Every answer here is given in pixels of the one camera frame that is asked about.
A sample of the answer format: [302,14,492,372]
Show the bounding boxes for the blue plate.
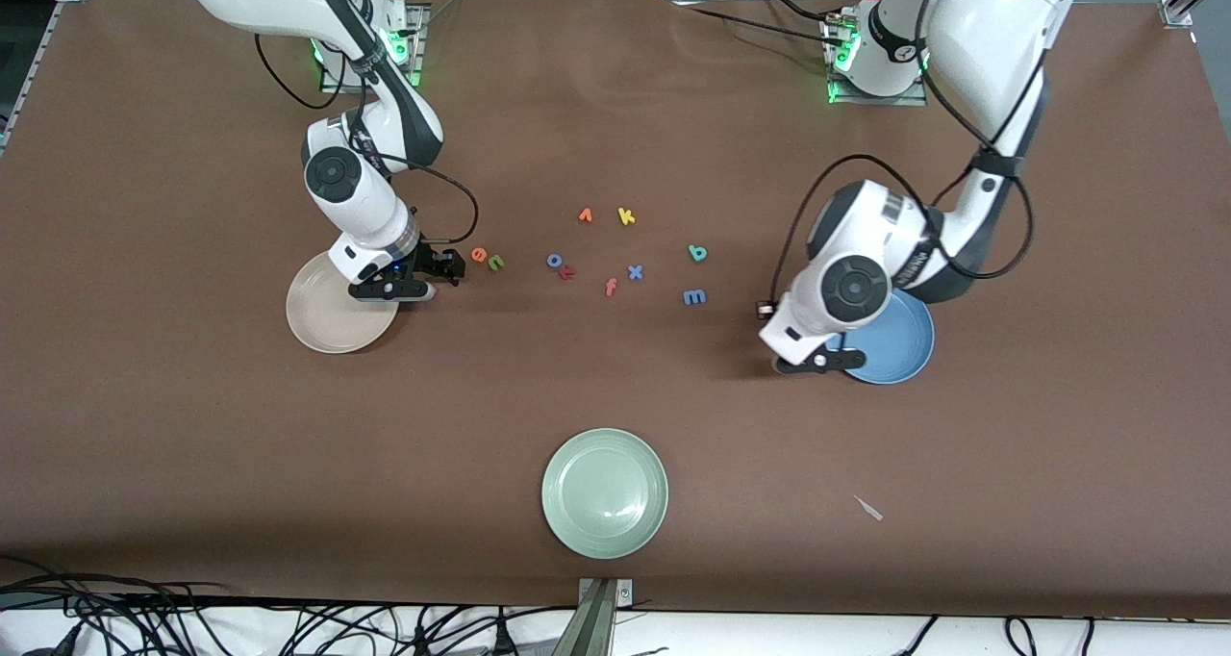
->
[842,290,936,385]

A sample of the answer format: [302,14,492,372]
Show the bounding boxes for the beige brown plate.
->
[286,252,400,354]

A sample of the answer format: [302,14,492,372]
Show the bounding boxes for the pale green plate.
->
[541,428,669,560]

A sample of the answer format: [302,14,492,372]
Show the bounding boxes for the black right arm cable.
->
[255,31,479,248]

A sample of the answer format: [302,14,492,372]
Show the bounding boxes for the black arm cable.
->
[756,2,1068,318]
[255,31,479,248]

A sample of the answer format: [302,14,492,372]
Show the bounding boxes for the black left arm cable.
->
[756,2,1068,318]

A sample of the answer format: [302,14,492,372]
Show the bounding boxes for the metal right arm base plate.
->
[319,2,426,96]

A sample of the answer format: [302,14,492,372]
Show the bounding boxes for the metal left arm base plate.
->
[825,16,929,107]

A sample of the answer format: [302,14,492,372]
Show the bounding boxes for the black cable on table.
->
[668,0,847,46]

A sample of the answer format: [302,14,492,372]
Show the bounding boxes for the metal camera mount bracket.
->
[575,577,634,656]

